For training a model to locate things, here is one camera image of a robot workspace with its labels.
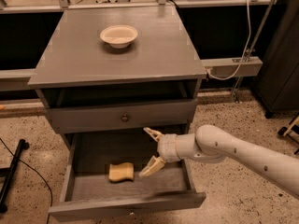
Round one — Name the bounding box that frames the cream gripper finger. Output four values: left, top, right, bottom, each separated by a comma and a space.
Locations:
143, 127, 164, 142
139, 156, 166, 177

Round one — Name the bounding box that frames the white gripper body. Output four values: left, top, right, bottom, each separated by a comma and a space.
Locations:
157, 134, 180, 163

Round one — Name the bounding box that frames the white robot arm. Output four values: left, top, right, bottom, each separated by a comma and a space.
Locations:
139, 125, 299, 199

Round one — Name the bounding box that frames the closed grey upper drawer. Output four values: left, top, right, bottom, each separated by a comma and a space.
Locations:
47, 99, 197, 133

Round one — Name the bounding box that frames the open grey lower drawer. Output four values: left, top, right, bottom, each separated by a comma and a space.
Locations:
49, 128, 206, 222

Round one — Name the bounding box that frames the grey wooden drawer cabinet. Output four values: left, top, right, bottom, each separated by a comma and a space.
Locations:
27, 6, 207, 147

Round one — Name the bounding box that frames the diagonal metal rod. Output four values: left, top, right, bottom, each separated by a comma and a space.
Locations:
232, 0, 283, 103

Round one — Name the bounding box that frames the white paper bowl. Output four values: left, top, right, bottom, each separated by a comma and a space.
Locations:
100, 25, 138, 49

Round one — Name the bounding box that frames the dark grey cabinet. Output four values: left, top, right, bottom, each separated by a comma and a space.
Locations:
254, 0, 299, 119

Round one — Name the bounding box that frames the black stand leg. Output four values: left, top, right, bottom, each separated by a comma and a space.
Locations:
0, 139, 29, 214

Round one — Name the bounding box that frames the grey metal rail beam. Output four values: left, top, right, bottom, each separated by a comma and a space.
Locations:
0, 56, 263, 91

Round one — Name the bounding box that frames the black floor cable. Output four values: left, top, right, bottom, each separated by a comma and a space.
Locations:
0, 137, 54, 224

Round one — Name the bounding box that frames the black wheeled cart frame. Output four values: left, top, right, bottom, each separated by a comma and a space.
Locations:
278, 112, 299, 143

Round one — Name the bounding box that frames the white cable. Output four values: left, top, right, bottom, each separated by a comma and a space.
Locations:
206, 0, 252, 81

